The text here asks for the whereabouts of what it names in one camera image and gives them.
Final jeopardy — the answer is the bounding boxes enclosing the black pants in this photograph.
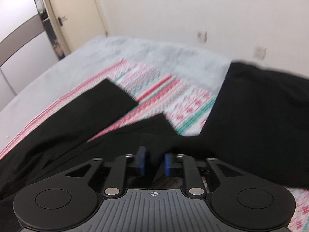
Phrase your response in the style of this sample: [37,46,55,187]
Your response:
[1,60,308,231]

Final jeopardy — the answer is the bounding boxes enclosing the red green patterned knit blanket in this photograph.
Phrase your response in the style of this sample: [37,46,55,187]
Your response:
[1,60,308,231]

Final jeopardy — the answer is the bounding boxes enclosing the grey plush bed cover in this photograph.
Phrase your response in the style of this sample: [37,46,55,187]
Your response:
[1,36,231,154]

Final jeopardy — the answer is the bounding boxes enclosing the white and brown wardrobe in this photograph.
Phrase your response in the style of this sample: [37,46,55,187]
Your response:
[1,0,59,108]

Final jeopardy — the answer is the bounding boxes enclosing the beige wooden door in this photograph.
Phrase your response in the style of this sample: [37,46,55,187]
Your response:
[43,0,110,55]

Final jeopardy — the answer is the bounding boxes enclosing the left wall socket plate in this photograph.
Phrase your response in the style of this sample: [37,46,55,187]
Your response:
[197,31,207,44]

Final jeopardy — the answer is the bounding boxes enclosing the wall socket plate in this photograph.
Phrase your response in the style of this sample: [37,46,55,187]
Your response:
[197,31,207,44]
[253,46,267,61]

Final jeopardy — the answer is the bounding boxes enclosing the right wall socket plate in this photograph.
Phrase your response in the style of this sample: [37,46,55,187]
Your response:
[253,46,267,61]

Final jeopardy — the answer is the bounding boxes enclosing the black door handle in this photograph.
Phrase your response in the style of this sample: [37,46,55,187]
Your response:
[58,16,67,27]

